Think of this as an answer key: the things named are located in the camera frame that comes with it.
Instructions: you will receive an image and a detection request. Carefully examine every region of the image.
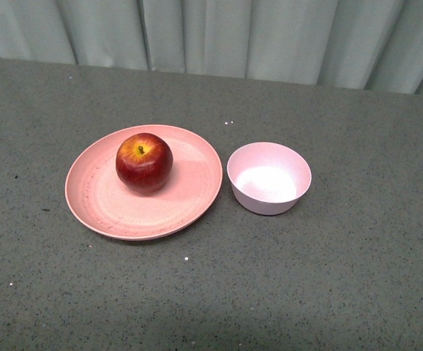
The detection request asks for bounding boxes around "red apple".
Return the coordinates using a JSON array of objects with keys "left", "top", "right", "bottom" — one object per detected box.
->
[{"left": 116, "top": 132, "right": 173, "bottom": 195}]

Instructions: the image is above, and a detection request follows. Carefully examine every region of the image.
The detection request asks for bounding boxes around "white curtain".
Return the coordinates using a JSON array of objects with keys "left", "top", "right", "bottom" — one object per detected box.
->
[{"left": 0, "top": 0, "right": 423, "bottom": 94}]

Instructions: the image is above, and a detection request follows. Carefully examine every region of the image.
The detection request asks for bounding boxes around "pink plate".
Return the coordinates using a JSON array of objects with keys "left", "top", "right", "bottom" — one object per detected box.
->
[{"left": 65, "top": 124, "right": 222, "bottom": 241}]

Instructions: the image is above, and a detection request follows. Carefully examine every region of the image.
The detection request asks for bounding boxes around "pale pink bowl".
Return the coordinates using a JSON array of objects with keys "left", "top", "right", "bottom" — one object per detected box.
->
[{"left": 227, "top": 142, "right": 312, "bottom": 216}]

